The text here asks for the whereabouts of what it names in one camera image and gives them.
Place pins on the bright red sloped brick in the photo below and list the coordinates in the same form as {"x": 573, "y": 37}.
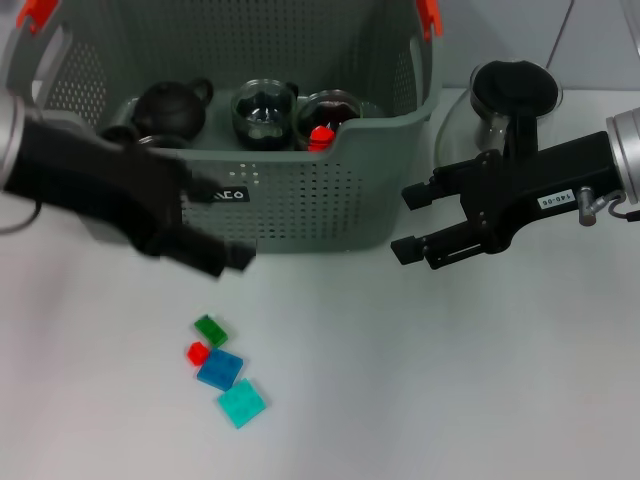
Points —
{"x": 320, "y": 139}

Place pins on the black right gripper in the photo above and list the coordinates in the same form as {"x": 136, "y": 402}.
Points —
{"x": 525, "y": 187}

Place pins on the glass teacup with black holder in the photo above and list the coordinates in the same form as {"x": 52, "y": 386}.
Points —
{"x": 162, "y": 141}
{"x": 262, "y": 115}
{"x": 330, "y": 107}

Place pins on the small red toy brick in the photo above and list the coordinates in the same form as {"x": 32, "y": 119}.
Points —
{"x": 197, "y": 353}

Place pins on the green flat toy brick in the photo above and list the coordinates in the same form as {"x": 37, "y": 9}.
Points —
{"x": 211, "y": 330}

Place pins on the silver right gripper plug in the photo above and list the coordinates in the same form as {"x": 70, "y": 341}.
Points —
{"x": 589, "y": 207}

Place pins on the teal square toy brick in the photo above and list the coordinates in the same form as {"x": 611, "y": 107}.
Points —
{"x": 241, "y": 404}

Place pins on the grey-green perforated storage bin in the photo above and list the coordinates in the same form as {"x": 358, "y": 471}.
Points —
{"x": 325, "y": 200}

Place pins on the blue toy brick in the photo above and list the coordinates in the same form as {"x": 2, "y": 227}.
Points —
{"x": 220, "y": 371}

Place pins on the small black clay cup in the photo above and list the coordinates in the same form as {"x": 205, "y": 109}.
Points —
{"x": 119, "y": 134}

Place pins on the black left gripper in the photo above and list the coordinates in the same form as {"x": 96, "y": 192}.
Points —
{"x": 100, "y": 190}

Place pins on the black clay teapot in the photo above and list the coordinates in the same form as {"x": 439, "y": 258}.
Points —
{"x": 167, "y": 112}

